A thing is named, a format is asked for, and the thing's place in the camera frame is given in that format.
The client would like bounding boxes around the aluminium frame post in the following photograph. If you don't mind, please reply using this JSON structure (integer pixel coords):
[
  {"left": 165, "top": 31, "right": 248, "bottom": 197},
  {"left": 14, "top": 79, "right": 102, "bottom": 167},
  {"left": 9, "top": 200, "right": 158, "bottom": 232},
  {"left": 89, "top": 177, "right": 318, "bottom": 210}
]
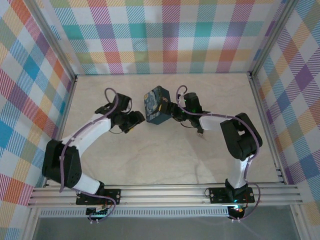
[
  {"left": 248, "top": 0, "right": 301, "bottom": 80},
  {"left": 26, "top": 0, "right": 78, "bottom": 83}
]

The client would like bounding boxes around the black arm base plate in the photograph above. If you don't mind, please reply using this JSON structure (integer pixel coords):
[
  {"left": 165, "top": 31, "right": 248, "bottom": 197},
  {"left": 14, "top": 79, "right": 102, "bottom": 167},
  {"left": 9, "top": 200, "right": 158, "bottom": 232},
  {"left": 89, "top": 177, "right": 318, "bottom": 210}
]
[
  {"left": 75, "top": 188, "right": 122, "bottom": 206},
  {"left": 208, "top": 186, "right": 256, "bottom": 205}
]

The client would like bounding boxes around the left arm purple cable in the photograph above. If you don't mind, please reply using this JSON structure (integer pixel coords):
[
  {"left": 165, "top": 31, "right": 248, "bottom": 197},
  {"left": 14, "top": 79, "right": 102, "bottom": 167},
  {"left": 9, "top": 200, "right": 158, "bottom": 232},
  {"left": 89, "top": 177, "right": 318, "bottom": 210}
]
[{"left": 58, "top": 87, "right": 120, "bottom": 224}]

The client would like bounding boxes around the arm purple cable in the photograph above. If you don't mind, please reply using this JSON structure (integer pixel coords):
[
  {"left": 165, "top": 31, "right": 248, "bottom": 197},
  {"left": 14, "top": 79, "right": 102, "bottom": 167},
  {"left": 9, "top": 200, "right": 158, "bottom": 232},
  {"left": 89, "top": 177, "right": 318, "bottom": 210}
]
[
  {"left": 58, "top": 87, "right": 120, "bottom": 224},
  {"left": 176, "top": 85, "right": 262, "bottom": 223}
]

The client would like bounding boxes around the aluminium mounting rail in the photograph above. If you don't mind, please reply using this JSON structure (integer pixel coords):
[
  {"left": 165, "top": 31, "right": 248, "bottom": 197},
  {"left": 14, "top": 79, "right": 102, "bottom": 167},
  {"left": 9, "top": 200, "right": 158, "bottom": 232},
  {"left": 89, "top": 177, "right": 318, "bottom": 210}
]
[{"left": 27, "top": 184, "right": 303, "bottom": 208}]

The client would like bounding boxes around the aluminium side rail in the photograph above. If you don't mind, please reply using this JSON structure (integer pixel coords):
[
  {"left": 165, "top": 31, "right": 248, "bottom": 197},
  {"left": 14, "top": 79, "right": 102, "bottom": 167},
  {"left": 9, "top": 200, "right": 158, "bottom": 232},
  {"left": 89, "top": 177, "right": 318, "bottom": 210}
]
[
  {"left": 248, "top": 73, "right": 288, "bottom": 185},
  {"left": 43, "top": 76, "right": 79, "bottom": 188}
]

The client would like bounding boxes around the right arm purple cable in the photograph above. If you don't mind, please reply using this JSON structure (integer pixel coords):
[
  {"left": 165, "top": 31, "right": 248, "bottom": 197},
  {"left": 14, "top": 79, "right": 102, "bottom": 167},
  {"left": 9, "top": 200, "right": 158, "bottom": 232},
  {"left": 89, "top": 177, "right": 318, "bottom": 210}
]
[{"left": 176, "top": 85, "right": 262, "bottom": 223}]

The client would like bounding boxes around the small black circuit board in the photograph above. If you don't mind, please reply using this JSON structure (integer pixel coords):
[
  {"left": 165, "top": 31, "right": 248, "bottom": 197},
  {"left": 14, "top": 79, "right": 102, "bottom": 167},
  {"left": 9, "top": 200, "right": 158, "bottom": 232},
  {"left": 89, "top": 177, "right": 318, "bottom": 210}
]
[
  {"left": 227, "top": 205, "right": 246, "bottom": 220},
  {"left": 85, "top": 206, "right": 111, "bottom": 219}
]

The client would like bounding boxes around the starry night print box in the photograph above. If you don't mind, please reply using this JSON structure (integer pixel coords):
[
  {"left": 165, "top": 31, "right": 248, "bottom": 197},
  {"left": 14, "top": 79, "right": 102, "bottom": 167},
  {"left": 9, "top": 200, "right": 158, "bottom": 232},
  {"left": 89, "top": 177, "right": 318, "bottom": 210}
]
[{"left": 142, "top": 85, "right": 173, "bottom": 126}]

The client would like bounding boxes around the grey slotted cable duct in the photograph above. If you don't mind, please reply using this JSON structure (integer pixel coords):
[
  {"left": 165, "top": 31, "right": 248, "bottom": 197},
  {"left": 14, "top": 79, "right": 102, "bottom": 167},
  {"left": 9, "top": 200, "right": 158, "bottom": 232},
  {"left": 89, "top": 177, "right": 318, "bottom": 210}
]
[{"left": 38, "top": 206, "right": 231, "bottom": 218}]

